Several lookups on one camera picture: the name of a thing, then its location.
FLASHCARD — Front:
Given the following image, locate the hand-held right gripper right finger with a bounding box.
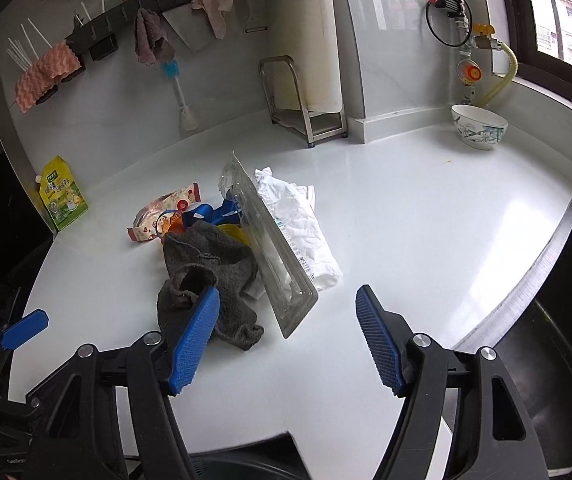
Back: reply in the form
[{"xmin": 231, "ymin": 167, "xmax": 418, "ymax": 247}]
[{"xmin": 355, "ymin": 284, "xmax": 550, "ymax": 480}]

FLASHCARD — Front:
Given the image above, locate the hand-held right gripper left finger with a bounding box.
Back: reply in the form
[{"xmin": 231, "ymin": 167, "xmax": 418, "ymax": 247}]
[{"xmin": 23, "ymin": 285, "xmax": 222, "ymax": 480}]

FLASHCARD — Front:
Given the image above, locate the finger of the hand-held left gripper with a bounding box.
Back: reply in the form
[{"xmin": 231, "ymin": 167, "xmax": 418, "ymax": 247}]
[{"xmin": 0, "ymin": 308, "xmax": 50, "ymax": 361}]

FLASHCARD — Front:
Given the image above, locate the dark grey rag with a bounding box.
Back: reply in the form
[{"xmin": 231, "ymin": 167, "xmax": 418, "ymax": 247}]
[{"xmin": 157, "ymin": 221, "xmax": 265, "ymax": 352}]

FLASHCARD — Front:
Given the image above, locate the clear plastic blister tray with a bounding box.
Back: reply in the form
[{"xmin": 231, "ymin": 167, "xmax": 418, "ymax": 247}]
[{"xmin": 218, "ymin": 151, "xmax": 319, "ymax": 339}]

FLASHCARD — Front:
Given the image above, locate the yellow plastic container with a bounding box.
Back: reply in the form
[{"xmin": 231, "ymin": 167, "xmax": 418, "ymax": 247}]
[{"xmin": 216, "ymin": 223, "xmax": 252, "ymax": 249}]

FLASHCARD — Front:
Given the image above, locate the blue lanyard strap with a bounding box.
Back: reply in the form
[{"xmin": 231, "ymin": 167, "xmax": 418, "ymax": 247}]
[{"xmin": 182, "ymin": 197, "xmax": 242, "ymax": 228}]

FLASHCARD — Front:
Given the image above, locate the white plastic bag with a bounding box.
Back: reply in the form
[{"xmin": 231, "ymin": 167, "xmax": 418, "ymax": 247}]
[{"xmin": 253, "ymin": 166, "xmax": 343, "ymax": 292}]

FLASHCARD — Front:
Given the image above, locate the pink snack wrapper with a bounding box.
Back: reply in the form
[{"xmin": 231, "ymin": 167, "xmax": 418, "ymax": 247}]
[{"xmin": 127, "ymin": 182, "xmax": 202, "ymax": 244}]

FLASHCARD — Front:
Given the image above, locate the yellow green seasoning pouch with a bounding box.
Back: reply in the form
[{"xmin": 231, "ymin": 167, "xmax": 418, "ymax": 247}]
[{"xmin": 35, "ymin": 155, "xmax": 89, "ymax": 232}]

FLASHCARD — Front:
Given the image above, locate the steel board rack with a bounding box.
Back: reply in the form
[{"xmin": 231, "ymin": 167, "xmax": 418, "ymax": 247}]
[{"xmin": 258, "ymin": 55, "xmax": 349, "ymax": 149}]

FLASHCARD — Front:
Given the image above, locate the white patterned bowl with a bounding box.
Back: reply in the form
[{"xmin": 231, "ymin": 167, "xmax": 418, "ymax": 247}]
[{"xmin": 450, "ymin": 104, "xmax": 509, "ymax": 151}]

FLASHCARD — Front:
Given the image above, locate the white bottle brush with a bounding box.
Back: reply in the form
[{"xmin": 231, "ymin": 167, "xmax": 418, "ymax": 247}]
[{"xmin": 161, "ymin": 58, "xmax": 202, "ymax": 132}]

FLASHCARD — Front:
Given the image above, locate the pink sponge cloth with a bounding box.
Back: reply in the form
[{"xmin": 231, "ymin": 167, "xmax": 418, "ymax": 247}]
[{"xmin": 15, "ymin": 42, "xmax": 82, "ymax": 113}]

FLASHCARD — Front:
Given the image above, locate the bundle of white straws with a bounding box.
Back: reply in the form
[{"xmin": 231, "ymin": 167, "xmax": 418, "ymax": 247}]
[{"xmin": 6, "ymin": 2, "xmax": 92, "ymax": 70}]

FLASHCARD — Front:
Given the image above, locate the gas regulator orange dial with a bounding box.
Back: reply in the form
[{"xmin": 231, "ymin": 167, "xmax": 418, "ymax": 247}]
[{"xmin": 458, "ymin": 47, "xmax": 483, "ymax": 107}]

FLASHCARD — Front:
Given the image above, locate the clear hanging plastic bag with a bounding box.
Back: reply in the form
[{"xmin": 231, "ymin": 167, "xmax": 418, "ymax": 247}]
[{"xmin": 162, "ymin": 7, "xmax": 217, "ymax": 52}]

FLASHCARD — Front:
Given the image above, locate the mauve hanging cloth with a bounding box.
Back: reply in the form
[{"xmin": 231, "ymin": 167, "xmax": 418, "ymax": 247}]
[{"xmin": 134, "ymin": 8, "xmax": 177, "ymax": 69}]

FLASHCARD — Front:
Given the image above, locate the white cutting board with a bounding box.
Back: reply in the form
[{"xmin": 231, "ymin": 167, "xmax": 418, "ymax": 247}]
[{"xmin": 265, "ymin": 0, "xmax": 343, "ymax": 113}]

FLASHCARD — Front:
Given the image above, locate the pale pink hanging cloth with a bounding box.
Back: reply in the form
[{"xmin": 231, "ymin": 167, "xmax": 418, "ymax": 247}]
[{"xmin": 191, "ymin": 0, "xmax": 241, "ymax": 40}]

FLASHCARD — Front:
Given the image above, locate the yellow gas hose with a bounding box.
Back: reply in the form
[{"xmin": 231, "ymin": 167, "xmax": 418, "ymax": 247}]
[{"xmin": 482, "ymin": 40, "xmax": 518, "ymax": 109}]

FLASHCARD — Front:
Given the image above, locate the brass valve yellow handle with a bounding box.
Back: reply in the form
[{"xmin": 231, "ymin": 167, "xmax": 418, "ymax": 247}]
[{"xmin": 471, "ymin": 24, "xmax": 499, "ymax": 52}]

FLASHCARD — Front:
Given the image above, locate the black solenoid valve with cable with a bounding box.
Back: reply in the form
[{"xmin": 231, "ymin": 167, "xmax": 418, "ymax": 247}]
[{"xmin": 426, "ymin": 0, "xmax": 468, "ymax": 47}]

